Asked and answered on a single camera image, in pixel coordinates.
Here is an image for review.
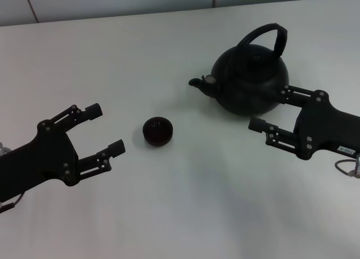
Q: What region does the right gripper cable with plug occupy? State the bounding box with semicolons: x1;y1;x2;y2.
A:
334;155;360;177

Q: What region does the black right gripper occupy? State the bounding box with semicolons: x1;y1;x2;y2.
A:
247;84;360;160

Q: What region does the left gripper cable with plug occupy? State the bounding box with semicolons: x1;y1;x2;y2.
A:
0;142;25;214

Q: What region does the black round teapot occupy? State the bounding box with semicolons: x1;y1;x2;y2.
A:
188;22;291;117

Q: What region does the small dark teacup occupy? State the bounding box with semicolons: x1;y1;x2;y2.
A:
142;116;174;147

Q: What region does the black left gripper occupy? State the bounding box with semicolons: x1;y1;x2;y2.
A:
0;102;127;204

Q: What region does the black teapot lid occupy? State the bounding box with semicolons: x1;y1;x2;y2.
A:
237;45;278;71

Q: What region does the gripper cable with plug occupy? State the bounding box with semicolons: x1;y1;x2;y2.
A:
0;142;25;214
334;155;360;177

